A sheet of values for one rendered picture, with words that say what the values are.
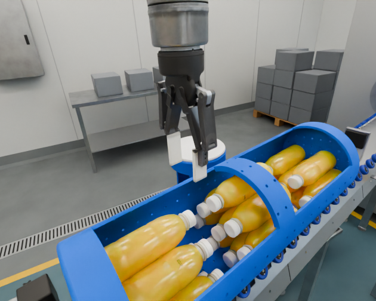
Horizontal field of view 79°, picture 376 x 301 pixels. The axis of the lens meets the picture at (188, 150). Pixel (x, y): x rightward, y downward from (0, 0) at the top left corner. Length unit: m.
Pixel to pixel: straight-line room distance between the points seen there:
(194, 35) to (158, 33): 0.05
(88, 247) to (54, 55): 3.33
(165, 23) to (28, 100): 3.45
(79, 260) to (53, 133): 3.48
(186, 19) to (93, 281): 0.40
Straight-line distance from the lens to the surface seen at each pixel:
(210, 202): 0.58
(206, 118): 0.36
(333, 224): 1.07
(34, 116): 3.80
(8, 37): 3.45
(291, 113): 4.10
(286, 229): 0.60
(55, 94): 3.71
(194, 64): 0.37
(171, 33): 0.35
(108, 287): 0.41
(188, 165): 1.03
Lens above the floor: 1.55
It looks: 27 degrees down
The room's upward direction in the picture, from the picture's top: 3 degrees counter-clockwise
